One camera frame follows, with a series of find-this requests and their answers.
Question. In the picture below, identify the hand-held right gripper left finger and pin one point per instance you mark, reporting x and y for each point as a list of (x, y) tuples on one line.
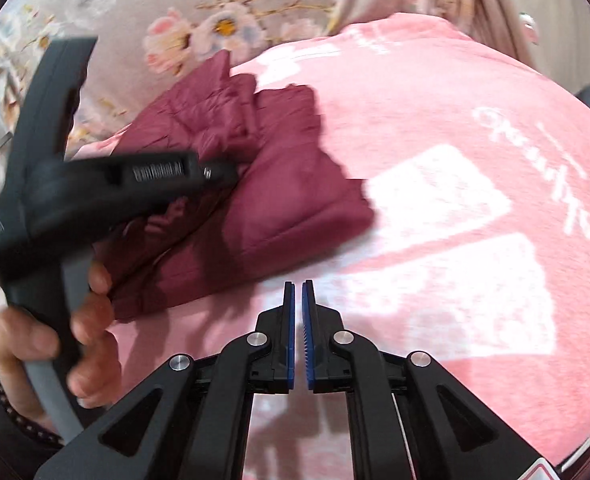
[(289, 330)]

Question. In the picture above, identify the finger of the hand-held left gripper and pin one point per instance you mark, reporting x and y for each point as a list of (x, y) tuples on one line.
[(165, 180)]

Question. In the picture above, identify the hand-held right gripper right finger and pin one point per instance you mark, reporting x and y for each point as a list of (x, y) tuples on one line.
[(309, 330)]

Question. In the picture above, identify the maroon puffer jacket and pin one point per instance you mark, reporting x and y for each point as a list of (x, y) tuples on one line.
[(285, 200)]

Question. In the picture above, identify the person's left forearm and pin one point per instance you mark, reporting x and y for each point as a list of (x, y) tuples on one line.
[(20, 455)]

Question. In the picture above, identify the person's left hand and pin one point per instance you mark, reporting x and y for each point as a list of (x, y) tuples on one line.
[(97, 340)]

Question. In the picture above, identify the grey floral cloth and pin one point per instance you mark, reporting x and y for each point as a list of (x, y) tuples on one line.
[(175, 0)]

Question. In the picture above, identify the pink printed blanket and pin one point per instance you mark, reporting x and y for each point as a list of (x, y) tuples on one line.
[(450, 160)]

